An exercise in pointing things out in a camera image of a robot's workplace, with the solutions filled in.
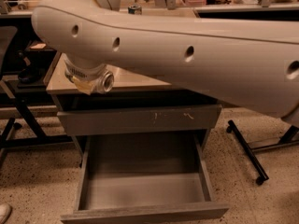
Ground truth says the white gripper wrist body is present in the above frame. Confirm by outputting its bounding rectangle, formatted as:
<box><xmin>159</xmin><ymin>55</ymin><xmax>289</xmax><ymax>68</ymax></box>
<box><xmin>64</xmin><ymin>54</ymin><xmax>107</xmax><ymax>83</ymax></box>

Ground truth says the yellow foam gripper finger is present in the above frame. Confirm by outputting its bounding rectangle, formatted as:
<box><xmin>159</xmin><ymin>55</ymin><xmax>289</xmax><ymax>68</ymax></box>
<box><xmin>73</xmin><ymin>77</ymin><xmax>93</xmax><ymax>95</ymax></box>

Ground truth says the crushed silver can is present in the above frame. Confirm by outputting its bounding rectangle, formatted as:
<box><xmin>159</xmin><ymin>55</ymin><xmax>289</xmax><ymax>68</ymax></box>
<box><xmin>94</xmin><ymin>70</ymin><xmax>114</xmax><ymax>94</ymax></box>

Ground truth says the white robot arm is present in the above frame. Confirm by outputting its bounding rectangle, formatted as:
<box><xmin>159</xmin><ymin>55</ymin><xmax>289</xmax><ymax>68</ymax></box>
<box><xmin>32</xmin><ymin>0</ymin><xmax>299</xmax><ymax>126</ymax></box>

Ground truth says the grey upper drawer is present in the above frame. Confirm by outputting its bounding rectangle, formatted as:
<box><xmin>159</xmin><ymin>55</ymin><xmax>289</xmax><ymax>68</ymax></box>
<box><xmin>58</xmin><ymin>105</ymin><xmax>221</xmax><ymax>136</ymax></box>

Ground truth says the grey drawer cabinet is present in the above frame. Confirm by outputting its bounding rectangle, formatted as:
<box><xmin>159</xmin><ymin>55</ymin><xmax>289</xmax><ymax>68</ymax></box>
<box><xmin>45</xmin><ymin>54</ymin><xmax>220</xmax><ymax>153</ymax></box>

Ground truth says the upright blue silver can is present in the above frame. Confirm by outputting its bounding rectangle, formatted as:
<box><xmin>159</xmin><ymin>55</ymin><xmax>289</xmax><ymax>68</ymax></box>
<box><xmin>128</xmin><ymin>4</ymin><xmax>142</xmax><ymax>15</ymax></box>

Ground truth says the open grey lower drawer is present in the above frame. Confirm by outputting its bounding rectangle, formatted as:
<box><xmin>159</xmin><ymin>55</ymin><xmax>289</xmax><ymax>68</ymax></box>
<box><xmin>61</xmin><ymin>132</ymin><xmax>229</xmax><ymax>224</ymax></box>

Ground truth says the white shoe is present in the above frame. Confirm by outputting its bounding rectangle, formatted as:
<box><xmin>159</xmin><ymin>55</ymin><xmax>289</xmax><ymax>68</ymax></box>
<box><xmin>0</xmin><ymin>203</ymin><xmax>12</xmax><ymax>224</ymax></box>

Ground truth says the black wheeled stand leg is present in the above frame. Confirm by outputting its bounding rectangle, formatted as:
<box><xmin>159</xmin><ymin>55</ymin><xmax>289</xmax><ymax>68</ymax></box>
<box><xmin>226</xmin><ymin>120</ymin><xmax>269</xmax><ymax>186</ymax></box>

